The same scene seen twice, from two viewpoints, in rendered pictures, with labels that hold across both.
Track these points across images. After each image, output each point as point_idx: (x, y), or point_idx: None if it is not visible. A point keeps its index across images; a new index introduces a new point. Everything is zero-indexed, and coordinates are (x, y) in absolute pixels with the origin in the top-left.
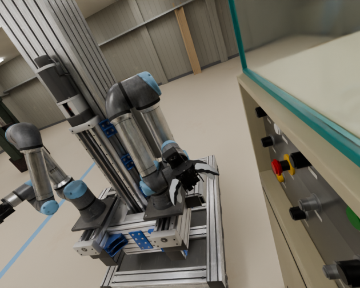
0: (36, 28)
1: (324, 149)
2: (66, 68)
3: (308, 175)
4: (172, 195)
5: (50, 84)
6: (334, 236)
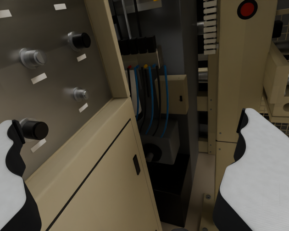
0: None
1: None
2: None
3: None
4: (256, 115)
5: None
6: (58, 64)
